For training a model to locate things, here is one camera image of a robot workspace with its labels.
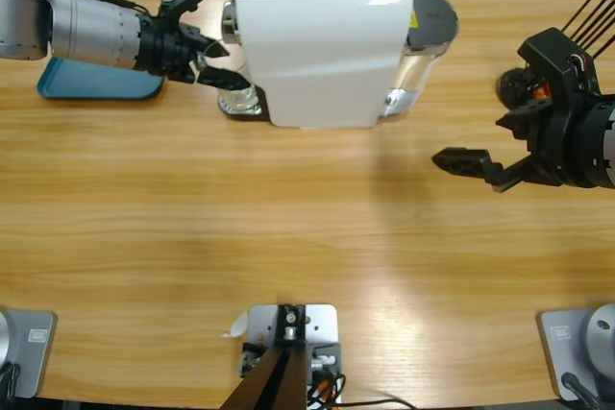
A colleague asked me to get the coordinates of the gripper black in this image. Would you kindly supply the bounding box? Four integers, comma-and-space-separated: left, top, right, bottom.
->
135, 14, 251, 92
430, 92, 606, 194

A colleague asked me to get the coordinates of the clear drinking glass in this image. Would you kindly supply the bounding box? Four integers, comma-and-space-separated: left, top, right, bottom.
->
216, 78, 261, 116

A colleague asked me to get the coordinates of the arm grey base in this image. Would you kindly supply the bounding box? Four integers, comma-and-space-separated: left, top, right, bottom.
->
536, 302, 615, 402
0, 309, 58, 399

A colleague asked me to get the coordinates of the white capsule coffee machine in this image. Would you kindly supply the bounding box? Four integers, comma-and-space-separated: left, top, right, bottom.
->
218, 0, 415, 132

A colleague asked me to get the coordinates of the black capsule holder with rods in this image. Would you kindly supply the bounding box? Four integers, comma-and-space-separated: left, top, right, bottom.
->
497, 0, 615, 108

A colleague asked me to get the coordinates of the metal drip tray grille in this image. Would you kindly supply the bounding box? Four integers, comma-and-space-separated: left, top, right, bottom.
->
216, 85, 270, 123

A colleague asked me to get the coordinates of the teal plastic tray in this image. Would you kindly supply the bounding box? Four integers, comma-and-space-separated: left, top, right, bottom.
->
37, 57, 167, 102

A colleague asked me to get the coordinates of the clear water tank black lid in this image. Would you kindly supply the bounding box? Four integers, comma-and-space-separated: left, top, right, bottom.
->
379, 0, 460, 119

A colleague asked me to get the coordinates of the white paper tag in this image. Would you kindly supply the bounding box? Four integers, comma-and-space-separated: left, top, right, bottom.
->
220, 311, 250, 339

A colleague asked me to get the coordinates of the base black cable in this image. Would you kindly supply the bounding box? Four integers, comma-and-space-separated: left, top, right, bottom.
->
560, 371, 604, 410
0, 361, 23, 399

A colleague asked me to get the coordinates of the white mount block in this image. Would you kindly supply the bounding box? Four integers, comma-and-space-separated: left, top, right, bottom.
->
247, 303, 337, 349

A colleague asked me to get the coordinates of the black mount bracket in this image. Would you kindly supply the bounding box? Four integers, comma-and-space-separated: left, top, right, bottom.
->
239, 341, 343, 380

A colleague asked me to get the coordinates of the black power cable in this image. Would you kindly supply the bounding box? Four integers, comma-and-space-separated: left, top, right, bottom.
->
343, 398, 414, 410

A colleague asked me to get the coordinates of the orange black cable bundle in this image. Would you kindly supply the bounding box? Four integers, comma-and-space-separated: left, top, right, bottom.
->
307, 371, 347, 406

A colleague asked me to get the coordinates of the dark camera post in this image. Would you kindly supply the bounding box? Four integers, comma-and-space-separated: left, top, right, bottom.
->
223, 303, 308, 410

